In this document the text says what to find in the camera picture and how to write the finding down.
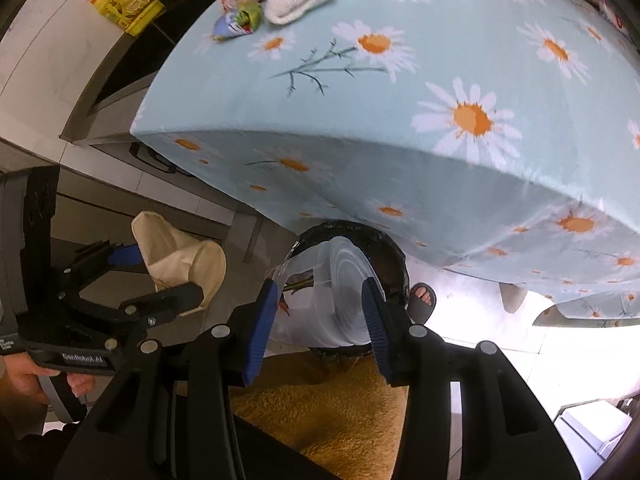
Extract black sink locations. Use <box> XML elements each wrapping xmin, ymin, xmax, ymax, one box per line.
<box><xmin>92</xmin><ymin>0</ymin><xmax>222</xmax><ymax>111</ymax></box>

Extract yellow dish soap bottle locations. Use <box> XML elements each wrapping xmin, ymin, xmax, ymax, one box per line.
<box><xmin>88</xmin><ymin>0</ymin><xmax>165</xmax><ymax>37</ymax></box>

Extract blue daisy tablecloth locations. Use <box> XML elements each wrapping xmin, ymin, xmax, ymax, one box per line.
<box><xmin>131</xmin><ymin>0</ymin><xmax>639</xmax><ymax>321</ymax></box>

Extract orange fuzzy trousers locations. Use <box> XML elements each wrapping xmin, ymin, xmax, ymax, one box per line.
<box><xmin>230</xmin><ymin>351</ymin><xmax>408</xmax><ymax>479</ymax></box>

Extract black trash bin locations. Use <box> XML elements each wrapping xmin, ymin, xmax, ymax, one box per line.
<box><xmin>271</xmin><ymin>220</ymin><xmax>409</xmax><ymax>349</ymax></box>

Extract clear plastic wrapper red label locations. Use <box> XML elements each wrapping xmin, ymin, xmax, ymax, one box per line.
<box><xmin>270</xmin><ymin>236</ymin><xmax>379</xmax><ymax>348</ymax></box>

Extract brown paper bag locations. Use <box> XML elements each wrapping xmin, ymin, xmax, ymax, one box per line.
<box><xmin>131</xmin><ymin>211</ymin><xmax>227</xmax><ymax>316</ymax></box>

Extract foot in black sandal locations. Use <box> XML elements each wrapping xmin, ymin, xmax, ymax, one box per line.
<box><xmin>406</xmin><ymin>283</ymin><xmax>437</xmax><ymax>325</ymax></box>

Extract person's left hand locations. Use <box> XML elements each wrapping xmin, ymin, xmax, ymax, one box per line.
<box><xmin>0</xmin><ymin>351</ymin><xmax>97</xmax><ymax>406</ymax></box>

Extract green blue snack wrapper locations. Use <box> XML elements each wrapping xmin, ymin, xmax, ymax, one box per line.
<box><xmin>212</xmin><ymin>0</ymin><xmax>262</xmax><ymax>41</ymax></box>

